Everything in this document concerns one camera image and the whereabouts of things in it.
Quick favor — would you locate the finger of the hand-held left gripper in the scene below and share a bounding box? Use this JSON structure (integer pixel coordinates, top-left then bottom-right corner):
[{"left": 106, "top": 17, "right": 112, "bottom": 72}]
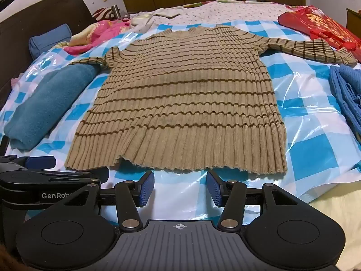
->
[
  {"left": 18, "top": 166, "right": 109, "bottom": 183},
  {"left": 0, "top": 155, "right": 56, "bottom": 173}
]

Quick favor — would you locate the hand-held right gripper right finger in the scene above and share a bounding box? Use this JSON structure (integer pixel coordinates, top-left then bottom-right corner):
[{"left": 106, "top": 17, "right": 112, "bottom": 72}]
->
[{"left": 206, "top": 171, "right": 306, "bottom": 230}]

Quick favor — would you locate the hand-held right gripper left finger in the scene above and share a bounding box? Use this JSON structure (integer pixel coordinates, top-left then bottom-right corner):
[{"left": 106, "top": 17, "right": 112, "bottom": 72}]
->
[{"left": 55, "top": 171, "right": 155, "bottom": 230}]

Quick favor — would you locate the beige striped ribbed sweater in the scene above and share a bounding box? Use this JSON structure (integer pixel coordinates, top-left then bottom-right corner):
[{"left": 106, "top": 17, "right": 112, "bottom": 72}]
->
[{"left": 64, "top": 25, "right": 358, "bottom": 175}]

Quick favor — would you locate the folded teal towel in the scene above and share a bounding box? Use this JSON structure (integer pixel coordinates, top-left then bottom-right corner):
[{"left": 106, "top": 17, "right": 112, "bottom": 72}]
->
[{"left": 3, "top": 64, "right": 103, "bottom": 150}]

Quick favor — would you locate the blue checkered plastic sheet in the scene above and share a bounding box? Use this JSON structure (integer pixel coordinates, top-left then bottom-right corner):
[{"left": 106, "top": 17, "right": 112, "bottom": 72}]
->
[{"left": 0, "top": 20, "right": 361, "bottom": 218}]

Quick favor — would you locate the blue pillow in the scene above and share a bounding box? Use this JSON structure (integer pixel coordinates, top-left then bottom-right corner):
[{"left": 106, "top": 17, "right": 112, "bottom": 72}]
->
[{"left": 29, "top": 23, "right": 72, "bottom": 60}]

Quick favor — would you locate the cream blanket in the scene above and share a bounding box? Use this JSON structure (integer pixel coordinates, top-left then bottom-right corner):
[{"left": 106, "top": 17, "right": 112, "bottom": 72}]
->
[{"left": 309, "top": 186, "right": 361, "bottom": 249}]

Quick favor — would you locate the pink floral quilt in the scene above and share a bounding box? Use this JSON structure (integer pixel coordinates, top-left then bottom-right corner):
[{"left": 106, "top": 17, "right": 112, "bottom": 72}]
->
[{"left": 63, "top": 18, "right": 133, "bottom": 57}]

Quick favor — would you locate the dark wooden headboard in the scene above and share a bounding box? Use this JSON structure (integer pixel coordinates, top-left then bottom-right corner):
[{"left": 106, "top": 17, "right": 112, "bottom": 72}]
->
[{"left": 0, "top": 0, "right": 98, "bottom": 110}]

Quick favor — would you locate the zebra striped cloth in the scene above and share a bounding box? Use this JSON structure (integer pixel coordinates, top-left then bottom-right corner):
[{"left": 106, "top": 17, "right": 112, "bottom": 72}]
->
[{"left": 93, "top": 7, "right": 113, "bottom": 20}]

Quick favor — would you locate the beige crumpled cloth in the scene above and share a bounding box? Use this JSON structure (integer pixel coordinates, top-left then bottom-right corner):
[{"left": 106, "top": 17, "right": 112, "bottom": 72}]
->
[{"left": 130, "top": 5, "right": 192, "bottom": 33}]

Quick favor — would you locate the blue knit garment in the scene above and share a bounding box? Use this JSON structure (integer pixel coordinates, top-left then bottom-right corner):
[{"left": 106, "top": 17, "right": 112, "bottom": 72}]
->
[{"left": 329, "top": 64, "right": 361, "bottom": 142}]

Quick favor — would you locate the floral bedsheet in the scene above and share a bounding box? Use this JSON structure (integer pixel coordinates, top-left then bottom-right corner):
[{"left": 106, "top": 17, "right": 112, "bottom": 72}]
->
[{"left": 180, "top": 0, "right": 288, "bottom": 29}]

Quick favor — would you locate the red plastic bag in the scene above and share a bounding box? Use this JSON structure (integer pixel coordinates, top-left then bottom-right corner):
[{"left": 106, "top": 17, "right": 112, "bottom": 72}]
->
[{"left": 278, "top": 5, "right": 361, "bottom": 63}]

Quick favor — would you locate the wooden cabinet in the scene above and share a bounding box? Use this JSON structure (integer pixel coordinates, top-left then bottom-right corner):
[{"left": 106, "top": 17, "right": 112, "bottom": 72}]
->
[{"left": 345, "top": 7, "right": 361, "bottom": 31}]

